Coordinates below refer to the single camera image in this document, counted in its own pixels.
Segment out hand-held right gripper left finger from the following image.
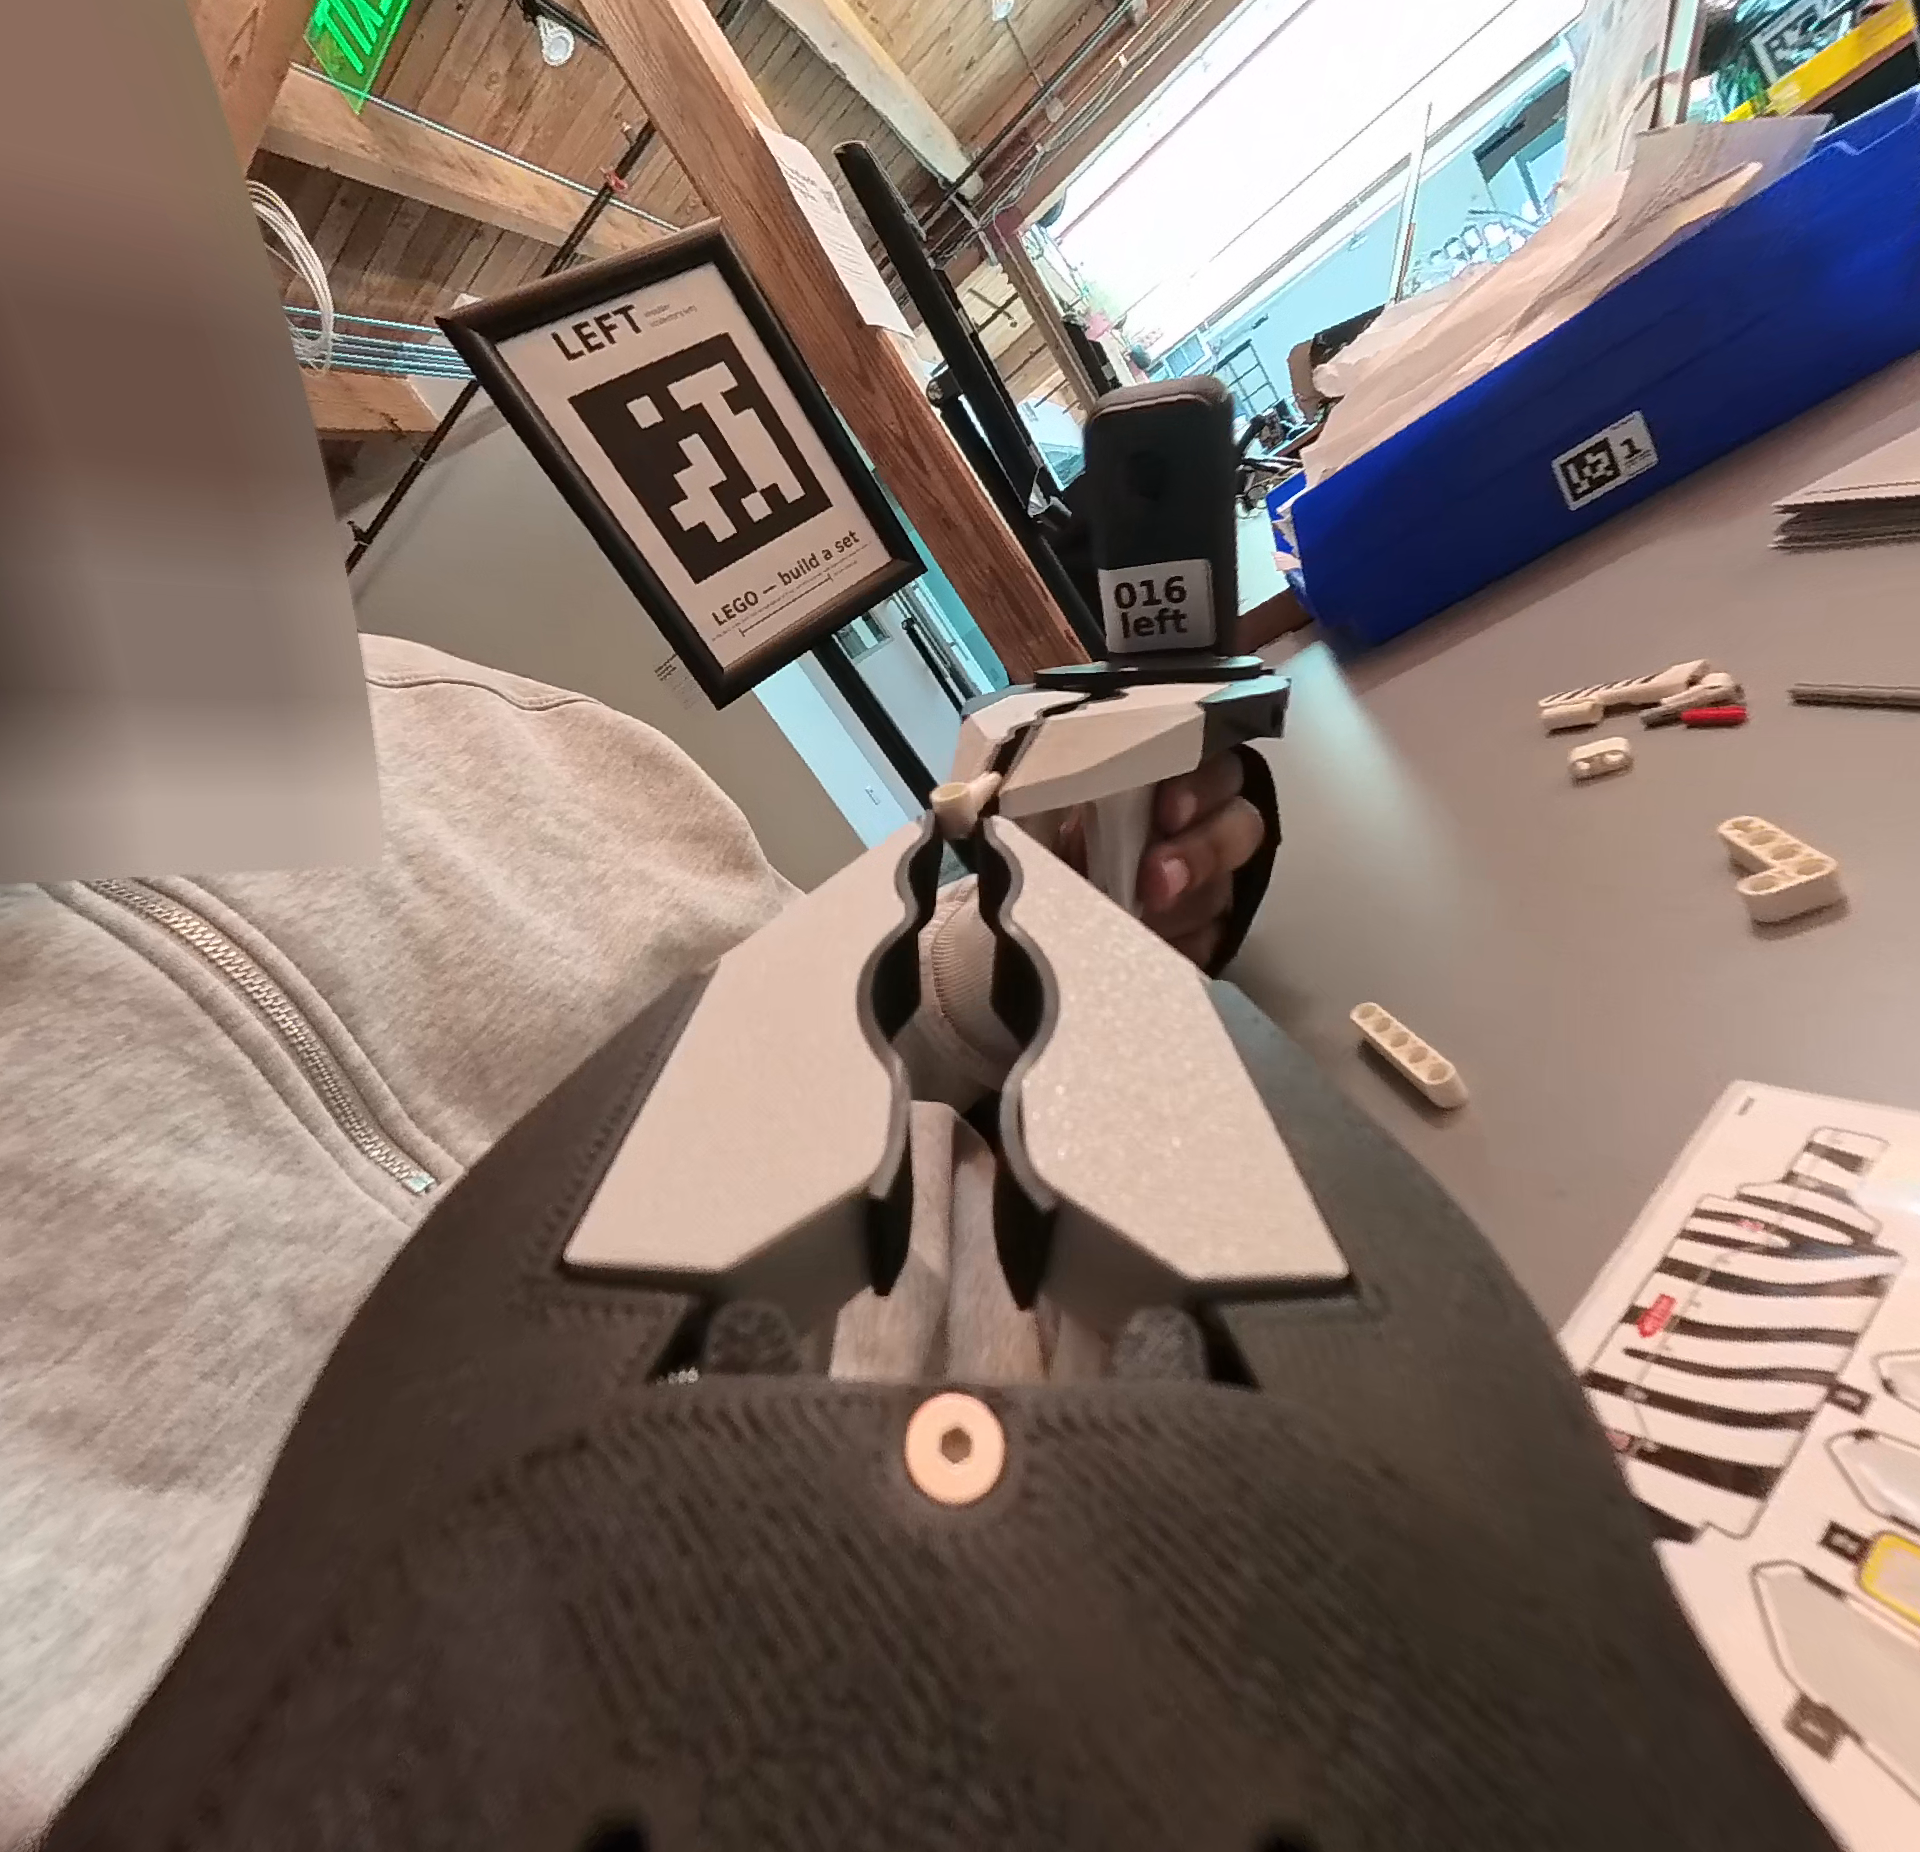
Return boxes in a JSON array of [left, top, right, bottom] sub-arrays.
[[561, 820, 942, 1309]]

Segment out striped white lego assembly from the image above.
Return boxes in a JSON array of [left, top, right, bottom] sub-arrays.
[[1540, 660, 1745, 730]]

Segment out blue plastic bin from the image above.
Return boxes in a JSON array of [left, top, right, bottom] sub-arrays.
[[1266, 112, 1920, 647]]

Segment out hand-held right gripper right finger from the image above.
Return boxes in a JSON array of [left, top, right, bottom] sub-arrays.
[[978, 816, 1352, 1309]]

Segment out green exit sign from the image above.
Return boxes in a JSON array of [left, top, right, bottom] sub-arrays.
[[306, 0, 418, 116]]

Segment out black tripod stand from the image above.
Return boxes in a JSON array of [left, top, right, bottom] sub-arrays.
[[810, 140, 1119, 843]]

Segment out person's left forearm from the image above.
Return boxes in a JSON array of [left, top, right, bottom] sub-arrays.
[[896, 881, 1055, 1119]]

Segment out white straight lego beam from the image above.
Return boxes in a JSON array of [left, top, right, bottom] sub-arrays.
[[1352, 1002, 1470, 1112]]

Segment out white L-shaped lego beam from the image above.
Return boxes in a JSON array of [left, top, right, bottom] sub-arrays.
[[1718, 816, 1850, 927]]

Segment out wooden support post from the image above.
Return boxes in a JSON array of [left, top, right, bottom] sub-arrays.
[[534, 0, 1119, 685]]

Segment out open instruction booklet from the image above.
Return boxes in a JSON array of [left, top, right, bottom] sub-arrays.
[[1775, 465, 1920, 554]]

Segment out black framed marker sign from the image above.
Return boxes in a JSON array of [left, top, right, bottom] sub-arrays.
[[438, 221, 930, 709]]

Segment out zebra striped sticker sheet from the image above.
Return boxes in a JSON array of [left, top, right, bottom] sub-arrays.
[[1558, 1079, 1920, 1852]]

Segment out person's left hand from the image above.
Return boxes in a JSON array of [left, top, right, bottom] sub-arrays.
[[1054, 791, 1260, 973]]

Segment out paper notice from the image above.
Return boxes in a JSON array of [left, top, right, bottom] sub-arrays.
[[753, 121, 920, 340]]

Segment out grey hoodie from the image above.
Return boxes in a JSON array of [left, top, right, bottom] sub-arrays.
[[0, 634, 819, 1852]]

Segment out crumpled paper bags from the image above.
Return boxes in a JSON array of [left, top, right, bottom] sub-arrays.
[[1303, 112, 1837, 437]]

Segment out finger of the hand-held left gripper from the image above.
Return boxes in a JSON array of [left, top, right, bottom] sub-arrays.
[[993, 695, 1212, 822], [953, 685, 1108, 794]]

